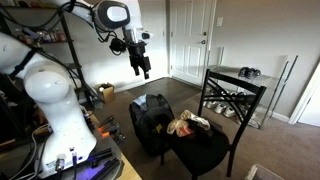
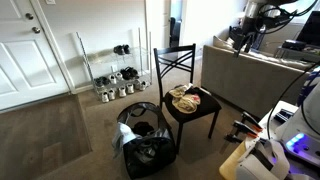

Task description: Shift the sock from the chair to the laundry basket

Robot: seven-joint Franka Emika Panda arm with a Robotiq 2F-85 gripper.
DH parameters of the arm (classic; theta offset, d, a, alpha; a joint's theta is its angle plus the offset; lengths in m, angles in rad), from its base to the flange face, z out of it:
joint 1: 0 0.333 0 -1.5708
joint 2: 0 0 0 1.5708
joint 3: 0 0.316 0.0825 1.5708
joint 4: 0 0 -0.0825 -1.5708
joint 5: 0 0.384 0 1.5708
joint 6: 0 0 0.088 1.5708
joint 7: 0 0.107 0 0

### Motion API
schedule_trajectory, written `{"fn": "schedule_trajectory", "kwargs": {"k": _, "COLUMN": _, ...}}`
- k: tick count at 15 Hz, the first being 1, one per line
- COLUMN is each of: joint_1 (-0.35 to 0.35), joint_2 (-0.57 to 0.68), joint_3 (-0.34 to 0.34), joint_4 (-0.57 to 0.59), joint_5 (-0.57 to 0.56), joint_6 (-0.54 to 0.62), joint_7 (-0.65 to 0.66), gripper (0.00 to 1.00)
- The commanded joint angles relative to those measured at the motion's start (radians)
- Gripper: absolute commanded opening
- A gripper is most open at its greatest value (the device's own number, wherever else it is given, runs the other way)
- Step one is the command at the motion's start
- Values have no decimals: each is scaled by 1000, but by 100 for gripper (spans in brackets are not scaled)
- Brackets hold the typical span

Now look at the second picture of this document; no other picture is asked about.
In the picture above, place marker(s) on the black sock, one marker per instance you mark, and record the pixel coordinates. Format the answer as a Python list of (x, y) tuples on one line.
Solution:
[(196, 90)]

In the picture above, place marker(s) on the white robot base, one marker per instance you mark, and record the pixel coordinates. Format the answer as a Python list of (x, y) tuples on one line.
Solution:
[(300, 134)]

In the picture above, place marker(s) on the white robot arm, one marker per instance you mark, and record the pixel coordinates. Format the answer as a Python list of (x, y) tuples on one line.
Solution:
[(260, 17)]

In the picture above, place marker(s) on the black metal chair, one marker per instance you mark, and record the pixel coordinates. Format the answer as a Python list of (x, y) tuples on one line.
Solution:
[(182, 58)]

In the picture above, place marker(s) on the dark clothes inside basket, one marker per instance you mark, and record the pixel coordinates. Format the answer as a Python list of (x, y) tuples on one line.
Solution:
[(142, 128)]

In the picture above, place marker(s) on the white garment on basket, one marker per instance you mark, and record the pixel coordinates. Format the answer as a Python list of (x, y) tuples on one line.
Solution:
[(123, 135)]

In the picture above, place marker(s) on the black mesh laundry basket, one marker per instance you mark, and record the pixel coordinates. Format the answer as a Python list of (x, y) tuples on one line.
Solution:
[(148, 154)]

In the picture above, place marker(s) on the cream and pink clothes pile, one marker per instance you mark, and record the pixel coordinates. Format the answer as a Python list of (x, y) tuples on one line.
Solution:
[(184, 102)]

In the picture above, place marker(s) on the white sneaker right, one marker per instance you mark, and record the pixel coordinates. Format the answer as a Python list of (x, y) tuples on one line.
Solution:
[(130, 88)]

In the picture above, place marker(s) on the white sneaker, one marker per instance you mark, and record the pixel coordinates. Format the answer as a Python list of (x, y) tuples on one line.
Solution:
[(130, 88), (104, 97), (122, 92), (111, 94)]

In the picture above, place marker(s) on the black shoes middle shelf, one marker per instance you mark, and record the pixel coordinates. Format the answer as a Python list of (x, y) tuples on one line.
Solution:
[(129, 73)]

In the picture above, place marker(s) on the black shoes shelf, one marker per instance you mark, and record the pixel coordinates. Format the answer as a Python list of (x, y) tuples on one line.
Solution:
[(129, 73), (122, 49)]

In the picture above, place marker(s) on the white sneaker centre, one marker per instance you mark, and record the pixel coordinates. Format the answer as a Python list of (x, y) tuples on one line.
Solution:
[(122, 92)]

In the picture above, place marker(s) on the black shoes top shelf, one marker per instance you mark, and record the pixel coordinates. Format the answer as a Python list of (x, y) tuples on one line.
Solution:
[(122, 49)]

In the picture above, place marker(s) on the white sneaker far left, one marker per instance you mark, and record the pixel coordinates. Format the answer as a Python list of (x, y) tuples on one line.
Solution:
[(104, 97)]

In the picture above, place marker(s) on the black orange clamp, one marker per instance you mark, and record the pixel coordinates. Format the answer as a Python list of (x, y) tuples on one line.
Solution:
[(248, 125)]

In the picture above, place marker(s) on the grey fabric sofa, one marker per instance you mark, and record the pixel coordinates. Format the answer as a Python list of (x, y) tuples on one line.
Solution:
[(251, 81)]

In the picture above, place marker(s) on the white VR headset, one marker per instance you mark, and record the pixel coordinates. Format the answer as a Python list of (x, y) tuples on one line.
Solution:
[(263, 162)]

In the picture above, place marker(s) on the black device on table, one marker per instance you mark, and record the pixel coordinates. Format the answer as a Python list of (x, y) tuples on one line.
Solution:
[(283, 116)]

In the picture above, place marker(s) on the white entry door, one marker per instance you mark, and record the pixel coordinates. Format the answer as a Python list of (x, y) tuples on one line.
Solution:
[(28, 68)]

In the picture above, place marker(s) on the metal wire shoe rack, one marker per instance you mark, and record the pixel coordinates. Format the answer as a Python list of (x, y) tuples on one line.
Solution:
[(104, 66)]

